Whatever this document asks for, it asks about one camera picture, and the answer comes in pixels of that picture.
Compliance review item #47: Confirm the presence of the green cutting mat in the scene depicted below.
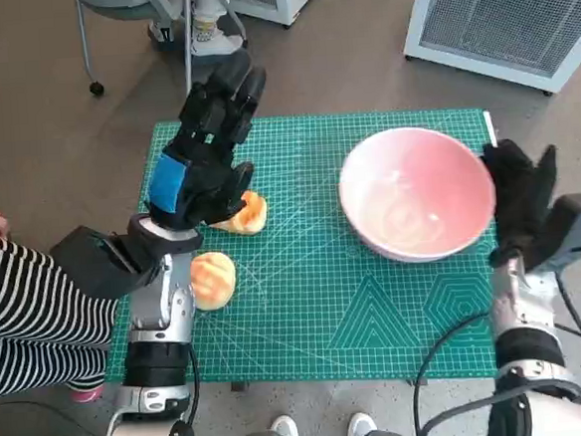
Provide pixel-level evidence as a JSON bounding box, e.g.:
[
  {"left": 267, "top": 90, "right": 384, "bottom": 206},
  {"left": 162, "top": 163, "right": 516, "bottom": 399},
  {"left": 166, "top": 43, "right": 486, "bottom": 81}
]
[{"left": 87, "top": 98, "right": 512, "bottom": 405}]

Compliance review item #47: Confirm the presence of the round toy bread bun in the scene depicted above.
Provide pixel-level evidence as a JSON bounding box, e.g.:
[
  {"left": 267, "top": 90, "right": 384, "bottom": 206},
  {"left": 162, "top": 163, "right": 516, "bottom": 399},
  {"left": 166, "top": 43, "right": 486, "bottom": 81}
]
[{"left": 187, "top": 249, "right": 241, "bottom": 314}]

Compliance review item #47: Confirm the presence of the left robot hand blue tape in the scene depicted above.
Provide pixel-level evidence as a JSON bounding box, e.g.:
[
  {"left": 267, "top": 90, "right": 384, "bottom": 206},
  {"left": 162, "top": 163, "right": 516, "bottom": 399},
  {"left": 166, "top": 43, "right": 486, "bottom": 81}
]
[{"left": 131, "top": 44, "right": 278, "bottom": 234}]

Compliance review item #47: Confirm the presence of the pink bowl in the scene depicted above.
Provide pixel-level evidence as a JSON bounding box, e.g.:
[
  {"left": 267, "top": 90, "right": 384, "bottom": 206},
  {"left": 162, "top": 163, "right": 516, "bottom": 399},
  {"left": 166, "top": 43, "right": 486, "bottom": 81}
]
[{"left": 334, "top": 121, "right": 501, "bottom": 269}]

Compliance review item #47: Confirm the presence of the grey wheeled chair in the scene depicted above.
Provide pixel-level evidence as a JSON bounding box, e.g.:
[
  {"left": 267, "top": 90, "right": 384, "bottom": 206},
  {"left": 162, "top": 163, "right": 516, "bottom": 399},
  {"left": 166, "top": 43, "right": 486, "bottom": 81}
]
[{"left": 74, "top": 0, "right": 253, "bottom": 99}]

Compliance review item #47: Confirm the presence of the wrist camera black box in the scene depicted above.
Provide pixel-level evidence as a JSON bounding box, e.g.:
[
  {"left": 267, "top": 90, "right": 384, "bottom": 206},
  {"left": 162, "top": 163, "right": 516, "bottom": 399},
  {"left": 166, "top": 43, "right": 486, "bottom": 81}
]
[
  {"left": 517, "top": 193, "right": 581, "bottom": 276},
  {"left": 46, "top": 219, "right": 170, "bottom": 306}
]

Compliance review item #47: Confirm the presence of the right robot hand black glove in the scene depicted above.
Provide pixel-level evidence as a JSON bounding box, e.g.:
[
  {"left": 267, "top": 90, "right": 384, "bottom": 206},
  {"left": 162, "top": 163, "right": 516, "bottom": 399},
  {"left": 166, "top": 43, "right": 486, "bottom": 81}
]
[{"left": 479, "top": 134, "right": 567, "bottom": 271}]

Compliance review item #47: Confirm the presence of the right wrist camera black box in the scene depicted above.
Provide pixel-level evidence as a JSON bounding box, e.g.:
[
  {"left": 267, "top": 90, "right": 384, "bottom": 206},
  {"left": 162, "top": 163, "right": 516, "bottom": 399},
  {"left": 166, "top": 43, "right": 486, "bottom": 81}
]
[{"left": 517, "top": 193, "right": 581, "bottom": 276}]

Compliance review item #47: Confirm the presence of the large white mesh cabinet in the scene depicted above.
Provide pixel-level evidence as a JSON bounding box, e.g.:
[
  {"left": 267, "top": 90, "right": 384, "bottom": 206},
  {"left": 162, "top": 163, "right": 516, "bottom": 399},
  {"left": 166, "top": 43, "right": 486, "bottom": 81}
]
[{"left": 399, "top": 0, "right": 581, "bottom": 105}]

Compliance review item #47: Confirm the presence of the person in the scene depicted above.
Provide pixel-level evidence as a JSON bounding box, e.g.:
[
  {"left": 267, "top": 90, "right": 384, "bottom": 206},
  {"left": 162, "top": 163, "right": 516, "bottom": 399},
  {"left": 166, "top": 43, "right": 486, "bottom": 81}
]
[
  {"left": 222, "top": 406, "right": 412, "bottom": 436},
  {"left": 144, "top": 0, "right": 248, "bottom": 63},
  {"left": 0, "top": 165, "right": 127, "bottom": 409}
]

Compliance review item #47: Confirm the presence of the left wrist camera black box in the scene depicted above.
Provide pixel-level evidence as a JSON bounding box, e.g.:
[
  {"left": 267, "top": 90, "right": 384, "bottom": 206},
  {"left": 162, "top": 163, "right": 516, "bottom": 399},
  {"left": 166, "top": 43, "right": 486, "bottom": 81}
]
[{"left": 46, "top": 219, "right": 170, "bottom": 306}]

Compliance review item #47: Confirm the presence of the long striped toy bread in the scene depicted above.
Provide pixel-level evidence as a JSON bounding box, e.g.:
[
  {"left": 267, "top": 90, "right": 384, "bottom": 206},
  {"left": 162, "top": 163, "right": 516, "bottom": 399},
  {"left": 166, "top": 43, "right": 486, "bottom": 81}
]
[{"left": 208, "top": 188, "right": 271, "bottom": 239}]

